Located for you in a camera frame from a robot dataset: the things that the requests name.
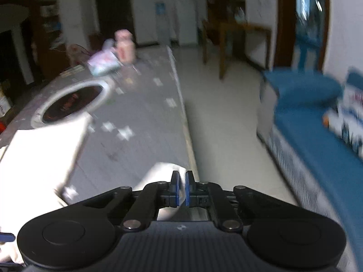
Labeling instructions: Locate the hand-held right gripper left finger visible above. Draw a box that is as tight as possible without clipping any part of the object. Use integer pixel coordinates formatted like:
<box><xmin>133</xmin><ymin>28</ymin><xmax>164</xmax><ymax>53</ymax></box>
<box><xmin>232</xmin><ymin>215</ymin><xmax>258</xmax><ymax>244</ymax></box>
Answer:
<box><xmin>68</xmin><ymin>171</ymin><xmax>180</xmax><ymax>232</ymax></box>

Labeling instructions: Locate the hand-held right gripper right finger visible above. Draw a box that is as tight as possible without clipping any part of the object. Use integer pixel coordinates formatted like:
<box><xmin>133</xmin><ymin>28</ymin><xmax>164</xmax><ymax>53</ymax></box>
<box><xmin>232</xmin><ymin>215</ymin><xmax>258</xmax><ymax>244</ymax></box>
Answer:
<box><xmin>185</xmin><ymin>170</ymin><xmax>287</xmax><ymax>232</ymax></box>

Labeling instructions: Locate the white garment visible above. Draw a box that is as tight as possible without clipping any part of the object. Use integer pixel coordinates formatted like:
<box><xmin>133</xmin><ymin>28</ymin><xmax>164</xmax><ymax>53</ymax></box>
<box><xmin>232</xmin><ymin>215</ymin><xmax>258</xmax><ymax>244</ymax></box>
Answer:
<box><xmin>0</xmin><ymin>116</ymin><xmax>189</xmax><ymax>264</ymax></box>

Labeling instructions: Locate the blue sofa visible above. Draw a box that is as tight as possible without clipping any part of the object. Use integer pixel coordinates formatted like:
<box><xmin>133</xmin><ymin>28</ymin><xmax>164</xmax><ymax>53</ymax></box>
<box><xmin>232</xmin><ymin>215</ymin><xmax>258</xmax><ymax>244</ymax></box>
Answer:
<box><xmin>257</xmin><ymin>68</ymin><xmax>363</xmax><ymax>272</ymax></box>

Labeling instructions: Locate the round induction cooker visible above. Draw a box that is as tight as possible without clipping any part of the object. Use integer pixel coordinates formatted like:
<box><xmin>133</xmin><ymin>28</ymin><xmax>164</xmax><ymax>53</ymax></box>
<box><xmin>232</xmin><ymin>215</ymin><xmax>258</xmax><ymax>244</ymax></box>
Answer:
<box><xmin>31</xmin><ymin>80</ymin><xmax>111</xmax><ymax>128</ymax></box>

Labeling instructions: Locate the tissue pack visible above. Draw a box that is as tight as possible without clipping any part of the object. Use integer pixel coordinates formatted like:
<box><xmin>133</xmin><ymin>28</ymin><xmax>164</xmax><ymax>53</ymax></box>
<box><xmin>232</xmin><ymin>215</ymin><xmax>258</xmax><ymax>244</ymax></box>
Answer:
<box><xmin>87</xmin><ymin>40</ymin><xmax>121</xmax><ymax>76</ymax></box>

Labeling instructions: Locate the pink bottle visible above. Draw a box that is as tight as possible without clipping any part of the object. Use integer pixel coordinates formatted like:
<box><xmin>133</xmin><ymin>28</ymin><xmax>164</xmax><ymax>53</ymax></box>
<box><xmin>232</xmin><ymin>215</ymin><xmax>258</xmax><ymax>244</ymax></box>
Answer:
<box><xmin>114</xmin><ymin>30</ymin><xmax>135</xmax><ymax>62</ymax></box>

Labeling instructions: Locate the water dispenser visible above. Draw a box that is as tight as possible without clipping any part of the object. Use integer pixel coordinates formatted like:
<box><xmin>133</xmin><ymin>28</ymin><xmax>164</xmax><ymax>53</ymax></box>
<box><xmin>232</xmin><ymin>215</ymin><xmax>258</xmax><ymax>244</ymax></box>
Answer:
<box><xmin>155</xmin><ymin>2</ymin><xmax>171</xmax><ymax>46</ymax></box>

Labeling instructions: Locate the floral cushion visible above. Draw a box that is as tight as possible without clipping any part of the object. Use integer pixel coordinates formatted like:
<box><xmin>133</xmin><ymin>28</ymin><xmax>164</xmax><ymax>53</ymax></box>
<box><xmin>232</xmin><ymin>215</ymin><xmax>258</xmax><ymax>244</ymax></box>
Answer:
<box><xmin>66</xmin><ymin>44</ymin><xmax>91</xmax><ymax>66</ymax></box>

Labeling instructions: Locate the white fridge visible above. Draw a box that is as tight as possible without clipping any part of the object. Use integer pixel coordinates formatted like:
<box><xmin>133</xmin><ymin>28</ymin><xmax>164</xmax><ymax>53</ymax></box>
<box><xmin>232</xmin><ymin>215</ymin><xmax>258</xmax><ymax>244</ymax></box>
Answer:
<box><xmin>173</xmin><ymin>0</ymin><xmax>199</xmax><ymax>46</ymax></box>

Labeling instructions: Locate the wooden table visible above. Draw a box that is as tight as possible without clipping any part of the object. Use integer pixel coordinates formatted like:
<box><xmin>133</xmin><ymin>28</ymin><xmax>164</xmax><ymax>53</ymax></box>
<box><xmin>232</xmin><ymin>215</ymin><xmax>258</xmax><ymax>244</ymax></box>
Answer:
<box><xmin>220</xmin><ymin>22</ymin><xmax>271</xmax><ymax>80</ymax></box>

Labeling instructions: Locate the printed pillow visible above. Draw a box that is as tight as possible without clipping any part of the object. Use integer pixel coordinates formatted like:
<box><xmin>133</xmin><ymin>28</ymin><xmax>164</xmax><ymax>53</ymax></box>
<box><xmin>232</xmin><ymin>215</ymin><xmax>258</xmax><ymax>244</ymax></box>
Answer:
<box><xmin>323</xmin><ymin>67</ymin><xmax>363</xmax><ymax>159</ymax></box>

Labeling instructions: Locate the dark door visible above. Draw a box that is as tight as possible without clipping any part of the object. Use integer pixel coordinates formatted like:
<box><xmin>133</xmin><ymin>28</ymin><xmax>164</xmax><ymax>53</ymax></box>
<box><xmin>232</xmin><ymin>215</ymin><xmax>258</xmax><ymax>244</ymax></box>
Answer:
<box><xmin>95</xmin><ymin>0</ymin><xmax>137</xmax><ymax>47</ymax></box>

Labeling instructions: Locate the blue plastic stool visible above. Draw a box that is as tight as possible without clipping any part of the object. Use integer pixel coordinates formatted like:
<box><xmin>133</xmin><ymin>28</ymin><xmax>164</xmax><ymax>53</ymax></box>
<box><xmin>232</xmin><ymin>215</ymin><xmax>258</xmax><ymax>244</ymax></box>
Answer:
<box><xmin>295</xmin><ymin>34</ymin><xmax>324</xmax><ymax>71</ymax></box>

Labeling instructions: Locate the dark wooden shelf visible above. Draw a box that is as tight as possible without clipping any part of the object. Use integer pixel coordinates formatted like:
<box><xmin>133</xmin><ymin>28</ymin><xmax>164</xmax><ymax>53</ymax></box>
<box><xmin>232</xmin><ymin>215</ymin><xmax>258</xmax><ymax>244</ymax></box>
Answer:
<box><xmin>206</xmin><ymin>0</ymin><xmax>247</xmax><ymax>46</ymax></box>

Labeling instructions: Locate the wooden open shelf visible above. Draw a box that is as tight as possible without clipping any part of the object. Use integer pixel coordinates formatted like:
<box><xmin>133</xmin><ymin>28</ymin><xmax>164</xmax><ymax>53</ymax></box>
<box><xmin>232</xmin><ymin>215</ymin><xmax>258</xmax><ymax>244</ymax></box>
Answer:
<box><xmin>28</xmin><ymin>0</ymin><xmax>71</xmax><ymax>83</ymax></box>

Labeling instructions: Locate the wooden door frame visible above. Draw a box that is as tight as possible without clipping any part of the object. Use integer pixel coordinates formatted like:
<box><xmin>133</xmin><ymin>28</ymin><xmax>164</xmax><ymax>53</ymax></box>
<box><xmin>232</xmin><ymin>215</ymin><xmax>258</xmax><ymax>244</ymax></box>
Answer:
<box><xmin>274</xmin><ymin>0</ymin><xmax>332</xmax><ymax>71</ymax></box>

